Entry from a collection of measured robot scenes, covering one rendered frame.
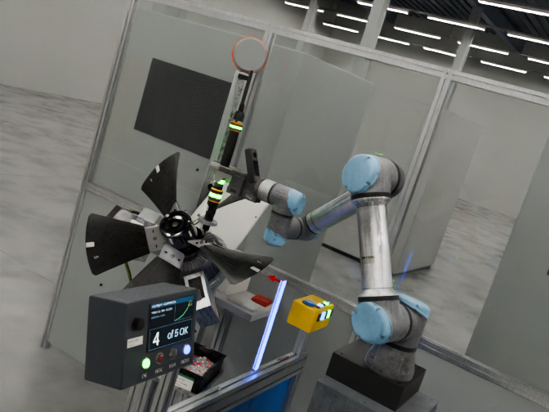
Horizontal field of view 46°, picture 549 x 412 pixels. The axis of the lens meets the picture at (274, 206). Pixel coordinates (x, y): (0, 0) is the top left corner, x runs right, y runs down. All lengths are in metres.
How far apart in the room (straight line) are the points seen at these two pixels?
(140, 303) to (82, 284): 2.26
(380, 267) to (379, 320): 0.15
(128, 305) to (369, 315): 0.71
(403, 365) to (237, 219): 0.96
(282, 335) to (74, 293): 1.30
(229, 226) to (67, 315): 1.49
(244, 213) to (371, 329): 0.96
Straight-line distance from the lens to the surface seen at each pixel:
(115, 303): 1.42
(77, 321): 3.75
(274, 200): 2.09
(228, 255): 2.21
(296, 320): 2.37
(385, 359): 1.96
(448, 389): 2.75
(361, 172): 1.84
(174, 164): 2.48
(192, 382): 2.06
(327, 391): 1.97
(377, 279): 1.83
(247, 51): 2.90
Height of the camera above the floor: 1.77
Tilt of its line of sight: 10 degrees down
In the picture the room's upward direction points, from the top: 17 degrees clockwise
